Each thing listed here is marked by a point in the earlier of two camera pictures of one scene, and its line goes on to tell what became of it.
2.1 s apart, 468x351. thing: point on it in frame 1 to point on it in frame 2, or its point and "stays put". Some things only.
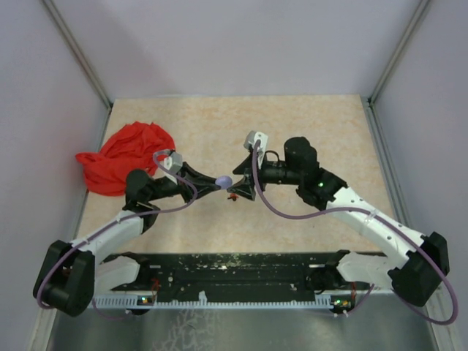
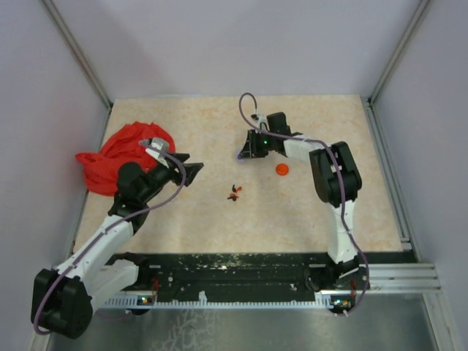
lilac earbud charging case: [224, 181] to [238, 152]
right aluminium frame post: [423, 5] stays put
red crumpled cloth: [133, 148] stays put
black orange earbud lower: [234, 197] stays put
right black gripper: [244, 188] to [251, 149]
